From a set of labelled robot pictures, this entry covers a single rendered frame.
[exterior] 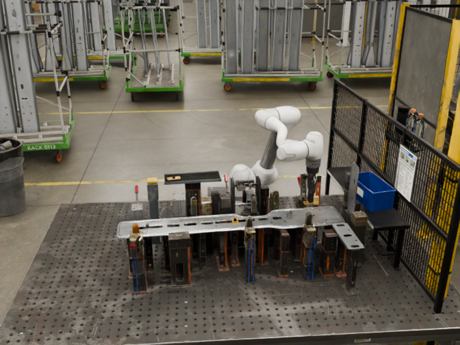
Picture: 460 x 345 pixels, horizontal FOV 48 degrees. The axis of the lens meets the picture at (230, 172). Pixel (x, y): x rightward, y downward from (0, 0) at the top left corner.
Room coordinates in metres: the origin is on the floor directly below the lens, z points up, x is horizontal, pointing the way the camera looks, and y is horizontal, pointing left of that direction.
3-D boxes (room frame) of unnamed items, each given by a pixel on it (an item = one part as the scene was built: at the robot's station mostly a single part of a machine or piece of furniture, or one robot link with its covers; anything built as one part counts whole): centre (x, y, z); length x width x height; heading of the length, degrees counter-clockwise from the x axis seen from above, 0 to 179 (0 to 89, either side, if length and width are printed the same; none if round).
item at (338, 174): (3.10, -0.89, 1.02); 0.90 x 0.22 x 0.03; 8
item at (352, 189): (2.86, -0.75, 1.17); 0.12 x 0.01 x 0.34; 8
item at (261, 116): (3.34, -0.24, 1.47); 0.18 x 0.14 x 0.13; 28
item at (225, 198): (2.96, 0.03, 0.89); 0.13 x 0.11 x 0.38; 8
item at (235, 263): (2.78, -0.03, 0.84); 0.13 x 0.05 x 0.29; 8
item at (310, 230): (2.62, -0.46, 0.87); 0.12 x 0.09 x 0.35; 8
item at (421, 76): (4.88, -1.82, 1.00); 1.34 x 0.14 x 2.00; 4
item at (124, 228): (2.76, -0.01, 1.00); 1.38 x 0.22 x 0.02; 98
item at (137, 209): (2.84, 0.58, 0.88); 0.11 x 0.10 x 0.36; 8
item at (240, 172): (3.55, -0.08, 0.92); 0.18 x 0.16 x 0.22; 118
